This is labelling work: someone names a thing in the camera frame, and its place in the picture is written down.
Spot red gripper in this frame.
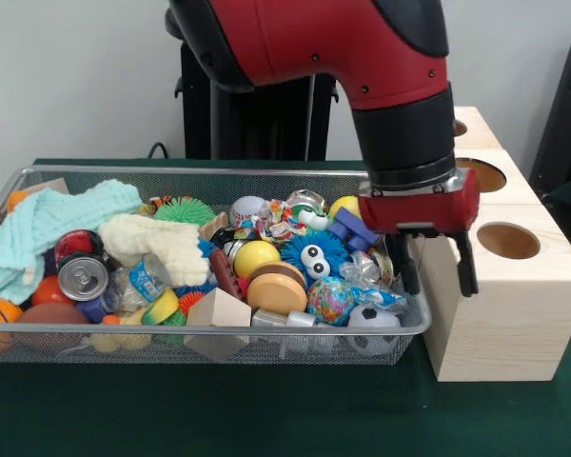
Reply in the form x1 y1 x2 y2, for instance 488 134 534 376
359 169 481 297

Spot blue white plastic packet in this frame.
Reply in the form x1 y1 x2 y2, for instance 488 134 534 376
351 285 408 314

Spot wooden box with three holes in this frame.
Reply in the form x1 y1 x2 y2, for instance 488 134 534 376
408 105 571 382

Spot clear mesh bin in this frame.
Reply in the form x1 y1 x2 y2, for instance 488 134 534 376
0 166 433 367

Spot purple toy block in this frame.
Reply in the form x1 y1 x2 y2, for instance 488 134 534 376
327 207 381 252

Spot yellow ball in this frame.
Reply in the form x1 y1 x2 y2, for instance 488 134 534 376
232 240 282 280
330 195 363 220

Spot toy burger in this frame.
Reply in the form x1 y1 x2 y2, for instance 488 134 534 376
246 260 309 315

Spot plain wooden block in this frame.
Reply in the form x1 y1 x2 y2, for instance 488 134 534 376
183 287 253 362

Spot cream knitted cloth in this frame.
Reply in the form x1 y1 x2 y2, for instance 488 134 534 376
97 212 213 289

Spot silver-topped soda can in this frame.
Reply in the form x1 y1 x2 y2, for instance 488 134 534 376
56 254 110 302

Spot mint green knitted cloth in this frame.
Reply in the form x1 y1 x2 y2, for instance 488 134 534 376
0 179 143 306

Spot colourful knotted rope toy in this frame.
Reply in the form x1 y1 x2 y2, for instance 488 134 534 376
232 198 310 239

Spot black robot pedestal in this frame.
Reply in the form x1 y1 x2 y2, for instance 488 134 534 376
165 9 340 162

